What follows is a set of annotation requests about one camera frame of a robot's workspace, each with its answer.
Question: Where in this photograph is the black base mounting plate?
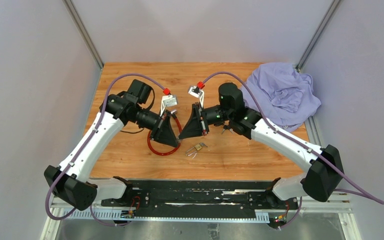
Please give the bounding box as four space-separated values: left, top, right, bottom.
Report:
100 179 294 209

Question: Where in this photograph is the red cable lock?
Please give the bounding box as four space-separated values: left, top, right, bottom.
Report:
146 110 183 157

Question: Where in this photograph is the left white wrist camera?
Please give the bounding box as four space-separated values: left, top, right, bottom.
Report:
159 94 179 116

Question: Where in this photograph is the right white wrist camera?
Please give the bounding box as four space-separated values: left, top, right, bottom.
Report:
188 85 205 107

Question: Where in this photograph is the lavender crumpled cloth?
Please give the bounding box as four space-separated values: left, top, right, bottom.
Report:
240 62 322 133

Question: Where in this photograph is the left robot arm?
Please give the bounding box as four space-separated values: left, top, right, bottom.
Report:
44 79 180 211

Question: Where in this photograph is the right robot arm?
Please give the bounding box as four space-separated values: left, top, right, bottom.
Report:
178 82 344 209

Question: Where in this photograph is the black head key bunch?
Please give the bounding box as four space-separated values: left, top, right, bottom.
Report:
221 125 234 134

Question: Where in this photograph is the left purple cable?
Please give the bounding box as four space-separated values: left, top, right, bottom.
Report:
44 73 171 228

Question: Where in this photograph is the brass padlock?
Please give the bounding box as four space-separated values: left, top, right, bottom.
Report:
185 143 203 158

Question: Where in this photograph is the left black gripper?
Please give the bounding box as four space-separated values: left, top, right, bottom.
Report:
130 105 179 148

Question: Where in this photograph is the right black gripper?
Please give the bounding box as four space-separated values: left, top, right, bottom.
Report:
178 103 232 141

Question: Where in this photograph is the aluminium frame rail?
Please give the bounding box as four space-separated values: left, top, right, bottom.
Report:
59 193 352 224

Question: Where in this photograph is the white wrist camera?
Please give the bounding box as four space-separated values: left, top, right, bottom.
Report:
159 94 179 116
188 85 205 107

